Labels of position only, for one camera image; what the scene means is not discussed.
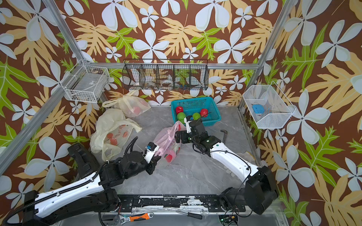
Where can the teal plastic basket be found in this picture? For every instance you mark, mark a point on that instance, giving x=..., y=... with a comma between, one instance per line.
x=195, y=105

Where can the pale yellow bag at back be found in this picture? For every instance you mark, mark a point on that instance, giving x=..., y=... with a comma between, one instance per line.
x=131, y=105

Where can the green cabbage toy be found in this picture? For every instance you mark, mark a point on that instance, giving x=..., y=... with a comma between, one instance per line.
x=181, y=116

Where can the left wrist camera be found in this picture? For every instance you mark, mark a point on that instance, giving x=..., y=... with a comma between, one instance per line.
x=150, y=150

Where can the red apple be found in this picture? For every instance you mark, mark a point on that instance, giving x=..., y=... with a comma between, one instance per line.
x=179, y=109

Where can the pink plastic bag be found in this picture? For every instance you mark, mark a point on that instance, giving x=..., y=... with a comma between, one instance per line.
x=165, y=139

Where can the red fruit toy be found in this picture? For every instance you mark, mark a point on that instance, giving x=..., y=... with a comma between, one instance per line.
x=204, y=112

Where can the yellow plastic bag with fruit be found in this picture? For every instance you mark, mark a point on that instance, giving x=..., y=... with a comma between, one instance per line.
x=113, y=130

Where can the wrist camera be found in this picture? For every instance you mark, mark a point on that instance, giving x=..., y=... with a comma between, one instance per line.
x=150, y=150
x=188, y=119

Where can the black handled screwdriver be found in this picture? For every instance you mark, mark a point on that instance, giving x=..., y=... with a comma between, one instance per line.
x=192, y=215

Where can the black wire basket rear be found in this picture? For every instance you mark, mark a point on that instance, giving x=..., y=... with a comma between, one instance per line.
x=167, y=74

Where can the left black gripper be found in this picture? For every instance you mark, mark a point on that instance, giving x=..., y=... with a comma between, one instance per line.
x=152, y=163

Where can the green apple toy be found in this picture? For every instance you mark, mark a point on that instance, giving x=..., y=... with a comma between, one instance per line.
x=196, y=116

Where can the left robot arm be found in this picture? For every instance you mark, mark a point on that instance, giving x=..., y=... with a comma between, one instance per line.
x=93, y=192

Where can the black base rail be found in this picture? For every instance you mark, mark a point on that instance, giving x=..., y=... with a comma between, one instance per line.
x=171, y=203

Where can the grey allen key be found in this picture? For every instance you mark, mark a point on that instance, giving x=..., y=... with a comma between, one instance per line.
x=225, y=133

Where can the white wire basket right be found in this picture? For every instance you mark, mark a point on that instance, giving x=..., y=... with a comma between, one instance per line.
x=278, y=107

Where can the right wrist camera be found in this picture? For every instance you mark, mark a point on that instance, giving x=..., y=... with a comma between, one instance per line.
x=188, y=119

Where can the white wire basket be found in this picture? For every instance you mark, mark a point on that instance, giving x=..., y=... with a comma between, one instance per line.
x=278, y=107
x=85, y=82

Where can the blue object in basket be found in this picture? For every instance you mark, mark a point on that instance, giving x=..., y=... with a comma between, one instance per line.
x=258, y=109

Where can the orange adjustable wrench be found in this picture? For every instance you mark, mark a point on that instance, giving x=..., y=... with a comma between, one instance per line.
x=119, y=220

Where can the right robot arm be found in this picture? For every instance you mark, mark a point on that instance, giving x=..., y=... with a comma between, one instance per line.
x=258, y=190

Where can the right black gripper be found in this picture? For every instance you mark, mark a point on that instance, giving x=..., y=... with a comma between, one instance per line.
x=185, y=134

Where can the white wire basket left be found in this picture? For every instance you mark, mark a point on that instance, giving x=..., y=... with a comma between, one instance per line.
x=85, y=82

